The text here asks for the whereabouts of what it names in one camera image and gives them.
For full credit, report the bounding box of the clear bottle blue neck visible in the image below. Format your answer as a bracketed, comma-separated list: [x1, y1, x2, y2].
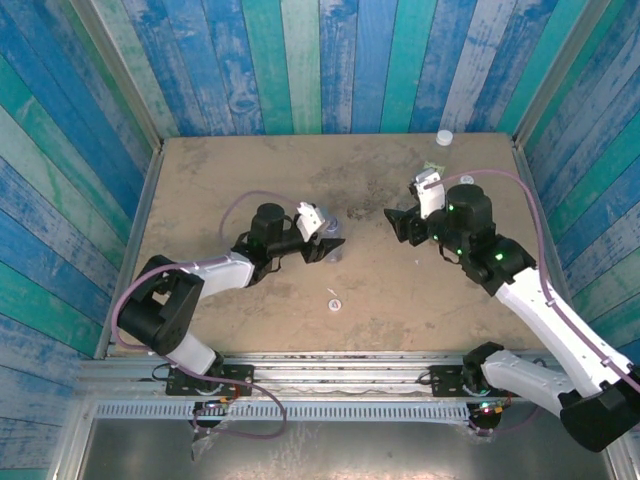
[319, 215, 347, 265]

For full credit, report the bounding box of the steel sheet panel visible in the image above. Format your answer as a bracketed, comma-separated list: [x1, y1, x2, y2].
[74, 418, 619, 480]

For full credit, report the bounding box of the aluminium side rail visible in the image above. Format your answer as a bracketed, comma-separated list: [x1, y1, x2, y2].
[510, 134, 594, 361]
[93, 142, 166, 360]

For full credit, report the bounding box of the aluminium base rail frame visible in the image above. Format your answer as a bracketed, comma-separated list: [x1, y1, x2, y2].
[74, 351, 614, 401]

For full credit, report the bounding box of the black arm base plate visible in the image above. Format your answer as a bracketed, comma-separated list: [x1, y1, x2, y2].
[430, 364, 522, 399]
[165, 363, 255, 399]

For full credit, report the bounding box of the aluminium corner post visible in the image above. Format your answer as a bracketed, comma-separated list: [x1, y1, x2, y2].
[513, 0, 612, 149]
[68, 0, 165, 153]

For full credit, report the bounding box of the slotted grey cable tray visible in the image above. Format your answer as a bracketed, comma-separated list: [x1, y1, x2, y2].
[93, 401, 474, 422]

